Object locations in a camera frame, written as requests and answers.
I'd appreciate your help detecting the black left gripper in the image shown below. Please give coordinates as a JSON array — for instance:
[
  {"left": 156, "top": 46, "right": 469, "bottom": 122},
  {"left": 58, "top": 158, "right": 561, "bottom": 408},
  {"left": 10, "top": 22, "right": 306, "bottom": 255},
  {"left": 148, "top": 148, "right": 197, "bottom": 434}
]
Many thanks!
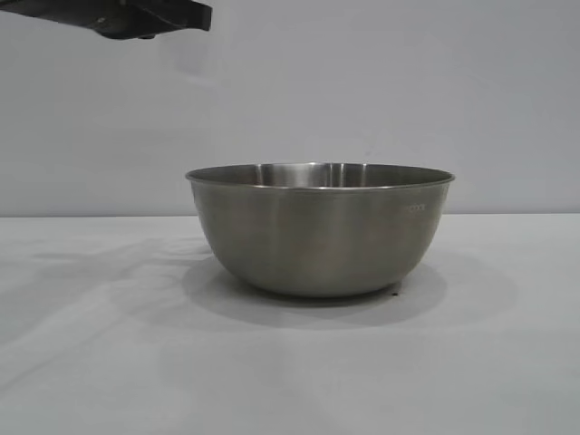
[{"left": 0, "top": 0, "right": 214, "bottom": 42}]

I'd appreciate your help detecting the stainless steel bowl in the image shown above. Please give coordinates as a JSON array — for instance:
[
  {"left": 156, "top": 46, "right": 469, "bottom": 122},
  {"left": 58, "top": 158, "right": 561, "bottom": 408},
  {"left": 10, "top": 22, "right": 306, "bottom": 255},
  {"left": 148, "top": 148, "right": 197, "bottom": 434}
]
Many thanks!
[{"left": 184, "top": 161, "right": 456, "bottom": 300}]

